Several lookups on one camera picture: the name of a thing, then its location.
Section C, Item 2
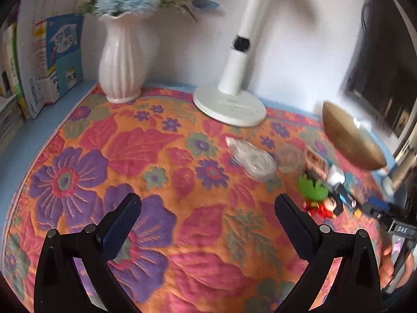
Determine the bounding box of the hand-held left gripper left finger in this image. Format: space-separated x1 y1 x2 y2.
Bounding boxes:
34 192 142 313

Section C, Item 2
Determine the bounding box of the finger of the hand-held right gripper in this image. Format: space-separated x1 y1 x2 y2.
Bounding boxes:
336 184 364 210

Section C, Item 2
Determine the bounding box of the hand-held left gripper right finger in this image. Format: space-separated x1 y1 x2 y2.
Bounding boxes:
274 193 382 313

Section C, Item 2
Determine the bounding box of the red toy figure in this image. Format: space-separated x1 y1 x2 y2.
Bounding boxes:
304 192 344 219

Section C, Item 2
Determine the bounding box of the green toy figure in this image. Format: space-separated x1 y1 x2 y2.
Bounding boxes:
298 171 329 201

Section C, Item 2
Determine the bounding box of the small brown printed box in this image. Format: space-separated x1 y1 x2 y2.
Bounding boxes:
304 146 329 174

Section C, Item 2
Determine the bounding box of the amber glass bowl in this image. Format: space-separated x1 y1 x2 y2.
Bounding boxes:
322 102 388 171

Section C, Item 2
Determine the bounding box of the small clear plastic cup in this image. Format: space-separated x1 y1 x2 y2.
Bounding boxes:
275 143 305 174

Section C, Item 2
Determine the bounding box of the clear plastic tape dispenser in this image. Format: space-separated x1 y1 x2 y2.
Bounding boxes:
225 136 277 180

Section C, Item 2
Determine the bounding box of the person's right hand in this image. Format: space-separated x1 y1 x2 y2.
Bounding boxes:
379 243 417 292

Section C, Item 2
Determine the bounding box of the floral quilted blanket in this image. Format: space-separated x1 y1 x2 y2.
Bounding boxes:
0 83 401 313

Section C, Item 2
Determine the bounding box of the white desk lamp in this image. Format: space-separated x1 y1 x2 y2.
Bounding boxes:
193 0 268 128

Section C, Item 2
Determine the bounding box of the black monitor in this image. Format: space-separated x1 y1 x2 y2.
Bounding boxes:
340 0 417 137

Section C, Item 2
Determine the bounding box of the white ribbed vase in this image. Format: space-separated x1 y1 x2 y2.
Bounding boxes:
99 11 144 104

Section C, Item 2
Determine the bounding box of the stack of books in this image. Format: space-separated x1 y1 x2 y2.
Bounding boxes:
0 23 27 157

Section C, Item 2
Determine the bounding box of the blue cover workbook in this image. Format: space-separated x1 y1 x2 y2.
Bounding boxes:
24 14 85 119

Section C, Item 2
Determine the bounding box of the white paper workbook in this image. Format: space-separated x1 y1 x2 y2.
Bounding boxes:
16 0 86 40

